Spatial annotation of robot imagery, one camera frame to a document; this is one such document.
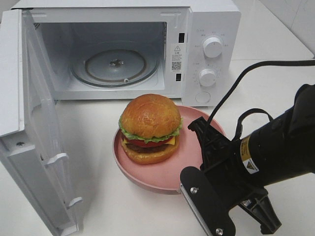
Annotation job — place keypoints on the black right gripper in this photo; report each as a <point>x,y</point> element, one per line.
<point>225,172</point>

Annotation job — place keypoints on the pink round plate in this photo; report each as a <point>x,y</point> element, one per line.
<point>164,177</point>

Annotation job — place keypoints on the burger with lettuce and tomato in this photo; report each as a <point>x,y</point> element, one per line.
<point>150,126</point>

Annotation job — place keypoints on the white microwave door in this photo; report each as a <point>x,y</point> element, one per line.
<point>31,147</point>

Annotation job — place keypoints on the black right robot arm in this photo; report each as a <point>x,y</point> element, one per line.
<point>284,148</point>

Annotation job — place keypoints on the lower white microwave knob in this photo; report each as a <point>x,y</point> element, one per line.
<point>207,77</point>

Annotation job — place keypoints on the white microwave knob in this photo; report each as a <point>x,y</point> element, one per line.
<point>207,77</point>
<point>212,47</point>

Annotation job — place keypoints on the upper white microwave knob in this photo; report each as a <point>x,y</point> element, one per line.
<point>212,47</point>

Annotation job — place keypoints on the glass microwave turntable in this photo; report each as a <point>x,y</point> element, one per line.
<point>114,68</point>

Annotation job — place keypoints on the white microwave oven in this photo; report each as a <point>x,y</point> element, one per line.
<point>172,30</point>

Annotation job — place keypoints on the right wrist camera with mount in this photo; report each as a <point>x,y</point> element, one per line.
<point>209,210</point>

